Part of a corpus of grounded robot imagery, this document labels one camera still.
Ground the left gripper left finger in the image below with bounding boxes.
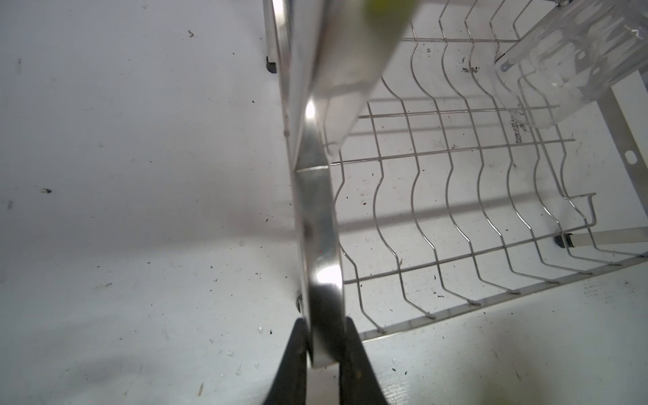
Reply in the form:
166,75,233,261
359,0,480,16
263,318,309,405

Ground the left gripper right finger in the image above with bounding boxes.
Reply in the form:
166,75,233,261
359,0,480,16
339,317,388,405

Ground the steel two-tier dish rack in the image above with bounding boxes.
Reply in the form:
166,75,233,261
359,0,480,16
263,1,647,368

